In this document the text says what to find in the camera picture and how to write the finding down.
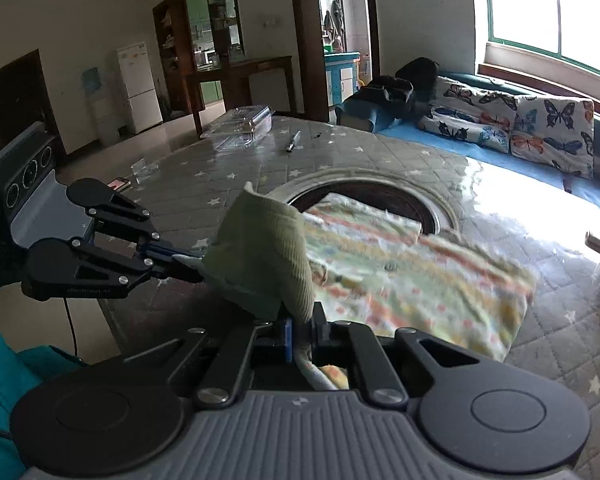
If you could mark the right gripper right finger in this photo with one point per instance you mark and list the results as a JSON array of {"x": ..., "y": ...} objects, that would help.
[{"x": 355, "y": 347}]

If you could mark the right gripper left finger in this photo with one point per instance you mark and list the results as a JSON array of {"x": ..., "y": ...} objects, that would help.
[{"x": 244, "y": 357}]

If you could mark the colourful patterned baby garment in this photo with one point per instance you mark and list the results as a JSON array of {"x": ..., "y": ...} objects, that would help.
[{"x": 365, "y": 265}]

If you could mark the smartphone on table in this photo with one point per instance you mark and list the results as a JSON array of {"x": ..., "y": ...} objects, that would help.
[{"x": 119, "y": 184}]

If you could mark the round black induction cooktop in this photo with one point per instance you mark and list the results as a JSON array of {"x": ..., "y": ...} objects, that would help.
[{"x": 387, "y": 197}]

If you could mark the teal chair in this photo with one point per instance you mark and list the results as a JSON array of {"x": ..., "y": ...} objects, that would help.
[{"x": 20, "y": 372}]

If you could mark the white refrigerator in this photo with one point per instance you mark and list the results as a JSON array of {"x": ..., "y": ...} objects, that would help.
[{"x": 139, "y": 87}]

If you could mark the clear plastic food container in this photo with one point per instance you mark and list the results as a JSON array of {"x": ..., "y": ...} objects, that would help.
[{"x": 241, "y": 127}]

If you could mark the black silver pen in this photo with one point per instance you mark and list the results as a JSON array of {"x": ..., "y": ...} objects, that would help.
[{"x": 293, "y": 142}]

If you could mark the dark wooden shelf cabinet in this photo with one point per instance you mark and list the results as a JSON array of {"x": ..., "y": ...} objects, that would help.
[{"x": 200, "y": 42}]

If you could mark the grey quilted star tablecloth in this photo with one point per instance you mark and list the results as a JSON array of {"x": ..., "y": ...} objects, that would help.
[{"x": 537, "y": 218}]

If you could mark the black bag on sofa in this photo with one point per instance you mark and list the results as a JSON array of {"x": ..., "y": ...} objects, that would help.
[{"x": 408, "y": 89}]

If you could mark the butterfly pillow lying flat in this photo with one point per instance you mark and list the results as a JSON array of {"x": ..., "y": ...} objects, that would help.
[{"x": 463, "y": 113}]

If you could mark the blue white small cabinet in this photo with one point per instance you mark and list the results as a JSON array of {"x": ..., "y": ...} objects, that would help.
[{"x": 341, "y": 70}]

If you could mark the blue sofa bed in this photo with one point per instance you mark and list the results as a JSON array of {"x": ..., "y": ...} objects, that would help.
[{"x": 366, "y": 116}]

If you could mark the butterfly pillow upright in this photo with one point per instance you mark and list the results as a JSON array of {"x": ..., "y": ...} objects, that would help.
[{"x": 556, "y": 131}]

